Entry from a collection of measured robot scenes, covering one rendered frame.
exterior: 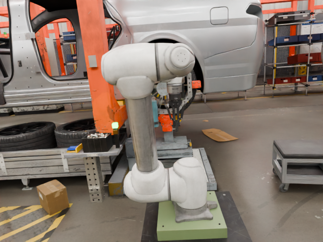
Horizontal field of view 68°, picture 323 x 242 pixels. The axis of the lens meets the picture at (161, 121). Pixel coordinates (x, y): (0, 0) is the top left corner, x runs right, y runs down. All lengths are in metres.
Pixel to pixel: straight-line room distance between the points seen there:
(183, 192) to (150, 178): 0.18
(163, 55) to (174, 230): 0.77
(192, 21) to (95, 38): 0.96
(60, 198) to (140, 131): 1.33
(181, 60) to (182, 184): 0.59
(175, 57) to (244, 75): 1.82
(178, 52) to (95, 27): 1.31
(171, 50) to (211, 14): 1.74
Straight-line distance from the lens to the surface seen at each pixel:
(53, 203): 2.14
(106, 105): 2.03
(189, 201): 1.18
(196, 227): 1.19
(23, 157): 2.58
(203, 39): 2.46
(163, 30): 2.46
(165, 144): 2.58
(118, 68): 0.81
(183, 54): 0.78
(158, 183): 1.11
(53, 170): 2.49
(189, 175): 1.12
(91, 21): 2.04
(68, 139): 2.45
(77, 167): 2.38
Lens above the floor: 1.09
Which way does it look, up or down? 14 degrees down
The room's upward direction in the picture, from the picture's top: 5 degrees counter-clockwise
